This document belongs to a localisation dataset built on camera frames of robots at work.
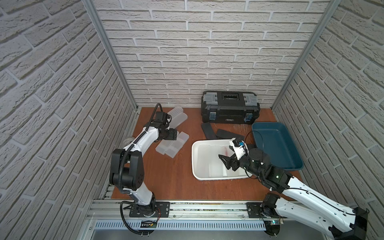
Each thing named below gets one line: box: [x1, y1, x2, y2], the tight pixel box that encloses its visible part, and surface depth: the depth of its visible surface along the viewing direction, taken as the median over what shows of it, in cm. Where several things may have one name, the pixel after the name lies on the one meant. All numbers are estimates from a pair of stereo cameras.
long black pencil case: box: [201, 122, 218, 140], surface depth 106 cm
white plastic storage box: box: [191, 139, 252, 181], surface depth 89 cm
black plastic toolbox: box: [201, 90, 261, 125], surface depth 103 cm
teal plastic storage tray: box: [251, 122, 304, 171], surface depth 98 cm
